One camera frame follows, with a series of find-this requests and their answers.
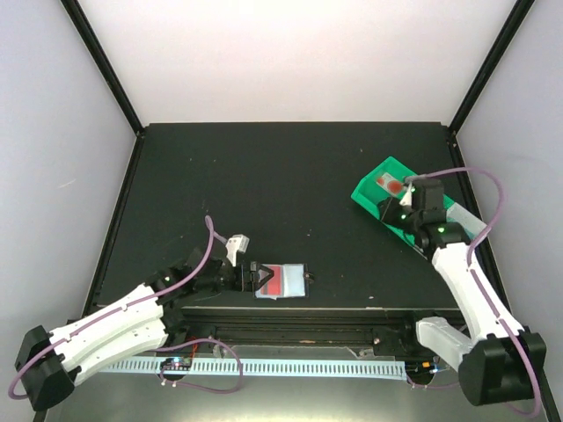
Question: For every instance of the small circuit board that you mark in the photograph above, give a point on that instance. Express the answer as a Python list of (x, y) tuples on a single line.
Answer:
[(176, 364)]

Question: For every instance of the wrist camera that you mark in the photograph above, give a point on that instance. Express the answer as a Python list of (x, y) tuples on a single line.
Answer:
[(407, 198), (235, 245)]

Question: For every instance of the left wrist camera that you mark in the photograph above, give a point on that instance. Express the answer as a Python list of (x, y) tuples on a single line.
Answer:
[(235, 245)]

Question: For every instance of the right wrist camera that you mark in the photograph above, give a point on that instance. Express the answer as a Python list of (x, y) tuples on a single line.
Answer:
[(407, 198)]

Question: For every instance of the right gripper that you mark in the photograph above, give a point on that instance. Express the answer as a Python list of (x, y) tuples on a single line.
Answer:
[(387, 214)]

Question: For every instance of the black leather card holder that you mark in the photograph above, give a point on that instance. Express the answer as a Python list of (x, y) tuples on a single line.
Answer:
[(296, 280)]

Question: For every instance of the white slotted cable duct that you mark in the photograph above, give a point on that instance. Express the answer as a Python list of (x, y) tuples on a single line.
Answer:
[(365, 369)]

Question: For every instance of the clear plastic bin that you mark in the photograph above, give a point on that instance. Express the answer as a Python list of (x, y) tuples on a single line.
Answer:
[(471, 224)]

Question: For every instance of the green divided bin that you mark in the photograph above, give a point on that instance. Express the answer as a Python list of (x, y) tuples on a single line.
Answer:
[(382, 193)]

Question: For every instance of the black aluminium rail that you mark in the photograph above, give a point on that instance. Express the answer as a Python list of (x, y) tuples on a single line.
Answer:
[(307, 327)]

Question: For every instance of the red dotted card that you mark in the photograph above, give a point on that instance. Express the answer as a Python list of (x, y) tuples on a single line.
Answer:
[(390, 184)]

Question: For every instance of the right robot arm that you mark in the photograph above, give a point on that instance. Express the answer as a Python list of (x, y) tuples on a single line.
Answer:
[(497, 359)]

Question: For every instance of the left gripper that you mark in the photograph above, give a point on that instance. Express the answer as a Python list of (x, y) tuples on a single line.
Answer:
[(252, 285)]

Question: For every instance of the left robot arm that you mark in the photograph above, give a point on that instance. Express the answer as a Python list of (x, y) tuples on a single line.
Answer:
[(50, 364)]

